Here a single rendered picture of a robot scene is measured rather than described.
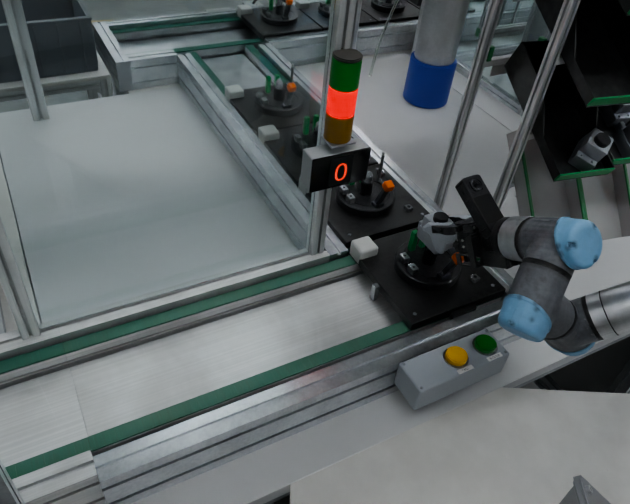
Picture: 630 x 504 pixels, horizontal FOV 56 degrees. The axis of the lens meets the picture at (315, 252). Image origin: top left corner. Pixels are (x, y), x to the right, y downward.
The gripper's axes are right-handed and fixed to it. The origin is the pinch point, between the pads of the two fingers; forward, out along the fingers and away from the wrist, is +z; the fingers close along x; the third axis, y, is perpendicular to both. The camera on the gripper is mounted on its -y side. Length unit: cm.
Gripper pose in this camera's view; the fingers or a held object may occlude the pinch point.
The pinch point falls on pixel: (437, 221)
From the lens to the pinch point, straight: 119.8
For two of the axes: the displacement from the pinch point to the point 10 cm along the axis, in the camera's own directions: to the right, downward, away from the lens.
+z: -4.3, -0.8, 9.0
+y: 2.0, 9.6, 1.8
